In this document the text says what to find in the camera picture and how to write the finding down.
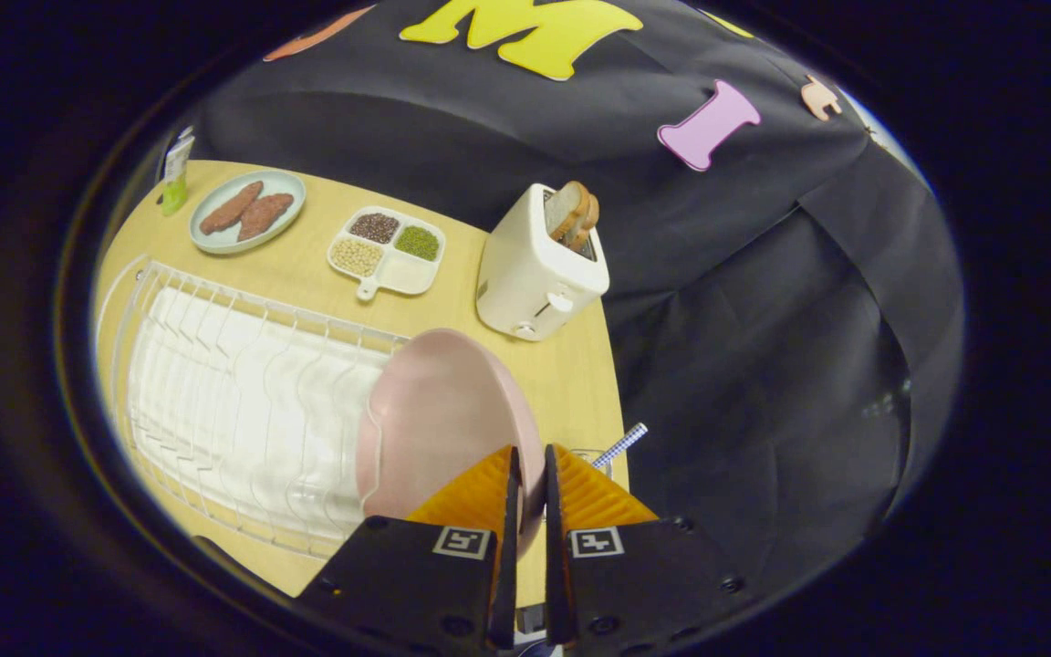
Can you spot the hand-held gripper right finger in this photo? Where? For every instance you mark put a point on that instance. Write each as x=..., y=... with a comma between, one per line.
x=555, y=566

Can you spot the white divided dish with beans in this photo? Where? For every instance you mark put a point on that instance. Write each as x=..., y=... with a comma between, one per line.
x=407, y=272

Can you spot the brown meat patty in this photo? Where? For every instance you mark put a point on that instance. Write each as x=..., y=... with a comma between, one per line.
x=229, y=210
x=263, y=216

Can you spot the white toaster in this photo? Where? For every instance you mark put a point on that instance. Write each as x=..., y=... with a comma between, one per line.
x=525, y=274

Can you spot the light blue plate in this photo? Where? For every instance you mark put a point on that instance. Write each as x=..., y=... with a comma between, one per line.
x=215, y=242

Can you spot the brown bread slice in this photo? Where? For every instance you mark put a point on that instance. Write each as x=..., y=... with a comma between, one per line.
x=587, y=224
x=565, y=208

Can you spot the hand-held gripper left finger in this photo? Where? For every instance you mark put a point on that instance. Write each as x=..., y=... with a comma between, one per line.
x=507, y=566

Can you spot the clear cutlery basket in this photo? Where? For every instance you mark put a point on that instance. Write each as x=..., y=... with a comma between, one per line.
x=585, y=453

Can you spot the pink plate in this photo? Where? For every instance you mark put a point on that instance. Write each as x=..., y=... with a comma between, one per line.
x=443, y=411

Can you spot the green and white bottle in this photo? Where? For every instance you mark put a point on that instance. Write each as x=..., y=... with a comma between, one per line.
x=176, y=187

